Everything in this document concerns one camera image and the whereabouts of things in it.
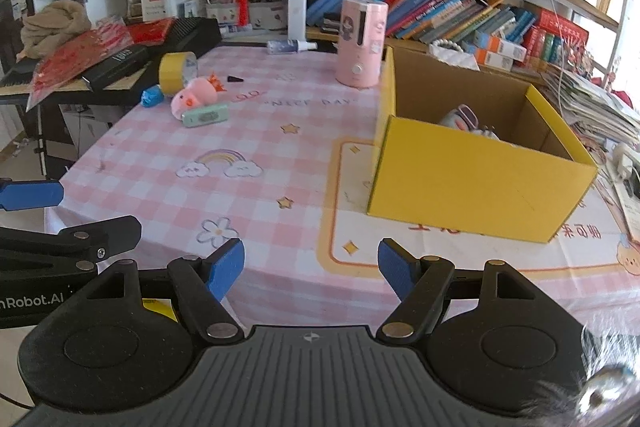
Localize white quilted bag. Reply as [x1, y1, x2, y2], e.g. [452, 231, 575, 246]
[428, 38, 481, 70]

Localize blue packet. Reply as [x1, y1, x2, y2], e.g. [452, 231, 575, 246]
[140, 85, 166, 108]

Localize stack of papers and booklets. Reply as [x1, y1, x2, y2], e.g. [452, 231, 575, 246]
[540, 62, 640, 152]

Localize pink checkered tablecloth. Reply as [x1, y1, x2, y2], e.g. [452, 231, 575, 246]
[45, 44, 640, 323]

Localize brown board with black edge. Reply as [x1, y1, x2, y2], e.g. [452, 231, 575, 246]
[0, 57, 162, 106]

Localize yellow cardboard box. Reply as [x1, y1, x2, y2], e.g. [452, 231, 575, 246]
[367, 46, 599, 244]

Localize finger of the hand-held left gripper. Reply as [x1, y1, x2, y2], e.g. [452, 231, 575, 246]
[0, 179, 65, 212]
[0, 215, 142, 274]

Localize packing tape roll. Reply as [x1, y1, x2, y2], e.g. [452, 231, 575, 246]
[158, 52, 199, 96]

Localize grey fur keychain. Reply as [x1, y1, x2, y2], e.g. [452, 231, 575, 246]
[580, 322, 640, 427]

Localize small mint green case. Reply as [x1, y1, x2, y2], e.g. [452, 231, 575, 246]
[181, 103, 229, 128]

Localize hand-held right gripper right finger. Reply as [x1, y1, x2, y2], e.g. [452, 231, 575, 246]
[376, 238, 551, 344]

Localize small red paper pack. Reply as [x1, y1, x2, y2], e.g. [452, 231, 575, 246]
[125, 18, 176, 44]

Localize printed paper sheet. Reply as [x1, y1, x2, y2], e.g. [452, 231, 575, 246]
[612, 177, 640, 249]

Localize long black box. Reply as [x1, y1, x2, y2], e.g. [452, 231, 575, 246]
[81, 45, 151, 92]

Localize white pen holder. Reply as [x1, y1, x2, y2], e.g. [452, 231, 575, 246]
[205, 0, 248, 28]
[247, 0, 289, 30]

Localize white card box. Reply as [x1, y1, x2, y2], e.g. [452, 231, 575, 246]
[140, 0, 168, 22]

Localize small spray bottle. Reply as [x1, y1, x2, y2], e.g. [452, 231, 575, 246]
[266, 39, 318, 56]

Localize large red paper pack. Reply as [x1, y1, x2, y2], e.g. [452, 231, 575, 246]
[25, 27, 136, 110]

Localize orange white carton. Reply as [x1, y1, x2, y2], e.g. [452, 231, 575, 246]
[472, 47, 515, 72]
[474, 29, 528, 58]

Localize row of red dictionaries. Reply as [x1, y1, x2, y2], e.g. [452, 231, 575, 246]
[522, 9, 590, 68]

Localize white power strip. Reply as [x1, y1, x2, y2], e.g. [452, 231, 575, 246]
[612, 142, 640, 180]

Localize row of slanted colourful books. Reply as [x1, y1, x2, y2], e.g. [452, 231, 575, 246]
[306, 0, 538, 52]

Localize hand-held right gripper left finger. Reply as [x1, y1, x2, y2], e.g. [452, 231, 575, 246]
[65, 238, 246, 345]

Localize grey purple toy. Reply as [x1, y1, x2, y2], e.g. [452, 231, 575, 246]
[440, 104, 481, 131]

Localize beige towel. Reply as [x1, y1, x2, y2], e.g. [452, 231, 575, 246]
[17, 0, 92, 60]

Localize pink humidifier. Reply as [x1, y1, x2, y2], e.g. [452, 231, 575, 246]
[335, 0, 390, 88]

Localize pink plush toy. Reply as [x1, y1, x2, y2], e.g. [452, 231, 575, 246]
[171, 75, 226, 114]

